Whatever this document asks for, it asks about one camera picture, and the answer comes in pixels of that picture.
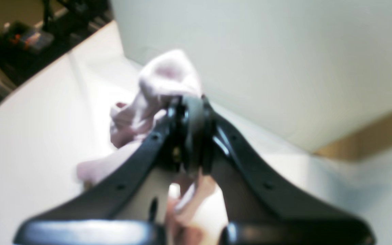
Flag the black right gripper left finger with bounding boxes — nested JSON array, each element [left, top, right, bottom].
[[14, 97, 191, 244]]

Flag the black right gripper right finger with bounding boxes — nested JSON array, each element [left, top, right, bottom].
[[189, 98, 375, 244]]

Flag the pink t-shirt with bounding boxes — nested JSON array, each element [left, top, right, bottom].
[[76, 49, 225, 245]]

